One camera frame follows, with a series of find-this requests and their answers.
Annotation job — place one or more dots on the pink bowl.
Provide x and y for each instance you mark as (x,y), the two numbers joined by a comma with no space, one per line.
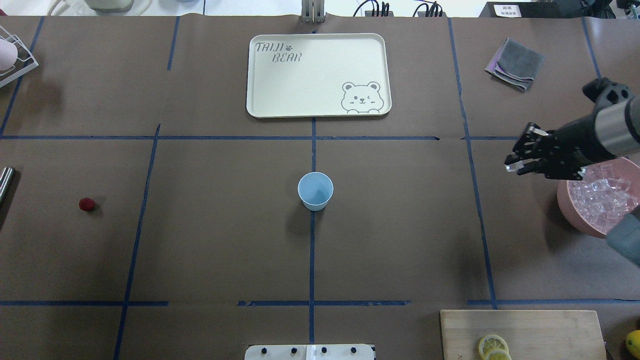
(569,211)

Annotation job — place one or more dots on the pile of ice cubes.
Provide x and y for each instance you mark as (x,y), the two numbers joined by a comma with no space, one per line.
(604,196)

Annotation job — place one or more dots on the pink cup on rack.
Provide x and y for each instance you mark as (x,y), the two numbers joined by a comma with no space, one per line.
(8,54)

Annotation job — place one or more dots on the steel muddler black tip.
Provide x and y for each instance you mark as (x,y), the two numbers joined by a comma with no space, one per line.
(6,178)

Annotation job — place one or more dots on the wooden cutting board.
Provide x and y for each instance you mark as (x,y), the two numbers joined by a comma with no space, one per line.
(529,334)

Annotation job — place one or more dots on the cream toaster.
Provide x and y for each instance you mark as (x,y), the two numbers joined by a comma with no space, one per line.
(110,6)

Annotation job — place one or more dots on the grey folded cloth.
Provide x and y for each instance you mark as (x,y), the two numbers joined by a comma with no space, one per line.
(515,64)

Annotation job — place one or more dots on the aluminium frame post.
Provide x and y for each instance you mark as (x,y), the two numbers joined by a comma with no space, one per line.
(313,11)

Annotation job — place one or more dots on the red strawberry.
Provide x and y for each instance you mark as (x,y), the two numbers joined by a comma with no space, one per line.
(87,204)

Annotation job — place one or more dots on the cream bear tray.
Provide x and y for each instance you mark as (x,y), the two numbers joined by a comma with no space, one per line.
(318,75)

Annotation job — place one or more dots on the lemon slices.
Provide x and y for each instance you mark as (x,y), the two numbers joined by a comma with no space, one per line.
(493,347)

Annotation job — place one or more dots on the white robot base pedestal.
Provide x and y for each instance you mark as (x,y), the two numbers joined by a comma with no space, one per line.
(345,351)

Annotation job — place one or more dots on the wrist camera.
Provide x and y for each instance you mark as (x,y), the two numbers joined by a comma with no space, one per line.
(605,92)

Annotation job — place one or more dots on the white wire cup rack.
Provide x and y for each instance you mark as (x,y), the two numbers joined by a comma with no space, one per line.
(25,61)

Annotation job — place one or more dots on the light blue cup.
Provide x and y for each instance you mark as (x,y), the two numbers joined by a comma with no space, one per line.
(315,189)

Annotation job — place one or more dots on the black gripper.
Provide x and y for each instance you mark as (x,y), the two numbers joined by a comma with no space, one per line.
(575,142)

